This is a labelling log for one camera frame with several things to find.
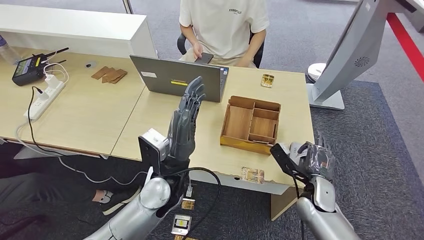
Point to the clear plastic bottle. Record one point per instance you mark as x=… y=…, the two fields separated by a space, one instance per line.
x=6 y=53

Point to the person's right forearm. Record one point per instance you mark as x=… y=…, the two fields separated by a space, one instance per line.
x=188 y=34

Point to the white counter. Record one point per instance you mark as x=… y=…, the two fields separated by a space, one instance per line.
x=66 y=26

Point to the metal pole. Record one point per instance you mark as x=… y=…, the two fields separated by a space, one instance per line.
x=127 y=6

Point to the black handheld device with antennas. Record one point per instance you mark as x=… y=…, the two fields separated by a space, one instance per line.
x=26 y=69

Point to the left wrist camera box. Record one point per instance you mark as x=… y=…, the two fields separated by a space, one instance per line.
x=154 y=144

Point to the grey laptop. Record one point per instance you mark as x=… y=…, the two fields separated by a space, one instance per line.
x=165 y=76

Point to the gold room key card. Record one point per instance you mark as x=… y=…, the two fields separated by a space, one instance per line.
x=260 y=142

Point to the person's left hand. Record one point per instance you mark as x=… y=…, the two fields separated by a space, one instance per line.
x=244 y=62

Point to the black shoe white sole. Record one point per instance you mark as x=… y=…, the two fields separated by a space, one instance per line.
x=121 y=202

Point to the person's right hand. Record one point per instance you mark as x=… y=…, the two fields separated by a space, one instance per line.
x=197 y=50

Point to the person's leg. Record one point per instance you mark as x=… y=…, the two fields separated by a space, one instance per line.
x=33 y=192

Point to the wooden desk leg panel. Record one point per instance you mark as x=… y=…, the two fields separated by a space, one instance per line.
x=281 y=205

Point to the white and black card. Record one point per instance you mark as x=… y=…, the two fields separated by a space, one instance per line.
x=181 y=224

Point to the person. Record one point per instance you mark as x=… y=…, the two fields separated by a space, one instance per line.
x=222 y=30

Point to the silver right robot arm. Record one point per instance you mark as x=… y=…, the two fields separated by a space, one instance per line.
x=323 y=215

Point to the grey kiosk screen stand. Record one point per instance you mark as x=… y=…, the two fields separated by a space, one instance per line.
x=354 y=43

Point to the gold patterned card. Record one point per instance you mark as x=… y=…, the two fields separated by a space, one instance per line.
x=267 y=80

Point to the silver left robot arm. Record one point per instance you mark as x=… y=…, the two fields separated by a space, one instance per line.
x=149 y=202

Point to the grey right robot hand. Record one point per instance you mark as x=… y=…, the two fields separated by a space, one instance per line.
x=318 y=160

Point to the person's left forearm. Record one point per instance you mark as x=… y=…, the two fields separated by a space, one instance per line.
x=255 y=43

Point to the white round device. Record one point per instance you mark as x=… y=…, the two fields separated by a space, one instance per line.
x=314 y=70

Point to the white charger plug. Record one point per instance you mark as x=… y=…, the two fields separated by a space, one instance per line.
x=52 y=82

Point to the small black round object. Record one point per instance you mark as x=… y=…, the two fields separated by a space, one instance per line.
x=89 y=65

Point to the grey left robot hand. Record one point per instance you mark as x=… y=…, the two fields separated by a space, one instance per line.
x=182 y=132

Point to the white power strip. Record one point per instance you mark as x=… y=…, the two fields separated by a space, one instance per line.
x=41 y=102

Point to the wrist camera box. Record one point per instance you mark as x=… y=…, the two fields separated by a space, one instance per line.
x=283 y=159
x=154 y=144

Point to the brown wooden piece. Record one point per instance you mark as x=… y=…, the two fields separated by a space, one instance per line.
x=99 y=73
x=112 y=75
x=121 y=76

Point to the black office chair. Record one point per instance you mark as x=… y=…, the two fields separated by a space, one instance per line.
x=181 y=44

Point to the small gold card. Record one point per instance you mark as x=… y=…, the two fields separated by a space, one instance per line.
x=188 y=204

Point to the wooden organizer box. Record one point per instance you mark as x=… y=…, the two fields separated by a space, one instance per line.
x=240 y=122

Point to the black phone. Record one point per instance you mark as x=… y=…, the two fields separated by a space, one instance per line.
x=204 y=58

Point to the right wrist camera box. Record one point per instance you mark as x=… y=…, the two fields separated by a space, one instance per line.
x=283 y=159

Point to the gold card marker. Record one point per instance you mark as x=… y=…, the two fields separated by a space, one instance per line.
x=252 y=175

